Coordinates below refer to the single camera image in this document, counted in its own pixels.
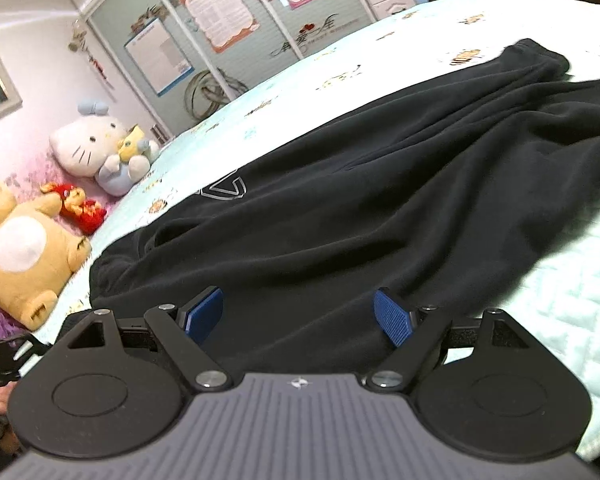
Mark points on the white cat plush toy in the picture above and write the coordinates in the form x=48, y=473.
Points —
x=85, y=145

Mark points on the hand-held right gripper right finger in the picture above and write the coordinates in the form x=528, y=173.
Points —
x=392, y=317

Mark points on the sliding door wardrobe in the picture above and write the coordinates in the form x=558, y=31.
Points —
x=260, y=45

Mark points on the bee-printed green bedspread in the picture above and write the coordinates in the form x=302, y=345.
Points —
x=580, y=285

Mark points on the yellow bear plush toy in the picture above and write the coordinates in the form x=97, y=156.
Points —
x=20, y=260

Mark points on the blue framed wall poster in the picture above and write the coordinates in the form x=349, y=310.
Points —
x=157, y=55

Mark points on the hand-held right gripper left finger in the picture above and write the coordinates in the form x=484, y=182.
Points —
x=205, y=312

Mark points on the red hanging ornament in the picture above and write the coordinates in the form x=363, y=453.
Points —
x=100, y=70

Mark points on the red plush toy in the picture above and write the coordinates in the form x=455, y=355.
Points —
x=82, y=210

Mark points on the black pants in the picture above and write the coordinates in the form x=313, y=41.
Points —
x=380, y=185

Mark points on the orange framed wall poster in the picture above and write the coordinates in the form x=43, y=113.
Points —
x=220, y=10

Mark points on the wall lamp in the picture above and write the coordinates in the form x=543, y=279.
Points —
x=78, y=35

